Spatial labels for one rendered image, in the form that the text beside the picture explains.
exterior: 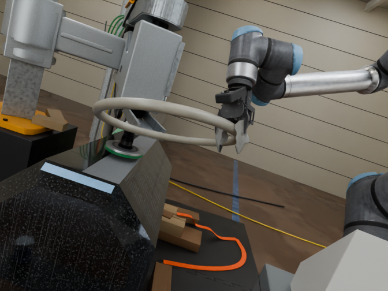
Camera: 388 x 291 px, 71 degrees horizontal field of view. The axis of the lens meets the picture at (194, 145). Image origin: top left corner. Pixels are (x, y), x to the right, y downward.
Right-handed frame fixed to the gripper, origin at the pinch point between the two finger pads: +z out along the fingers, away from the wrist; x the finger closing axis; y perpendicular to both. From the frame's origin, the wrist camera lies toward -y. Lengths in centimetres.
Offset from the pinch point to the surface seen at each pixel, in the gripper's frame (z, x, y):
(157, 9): -67, 54, 13
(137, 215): 29, 54, 25
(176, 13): -68, 48, 20
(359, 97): -234, 12, 582
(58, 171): 14, 79, -2
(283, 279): 38, -10, 33
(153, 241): 40, 50, 34
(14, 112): -18, 166, 8
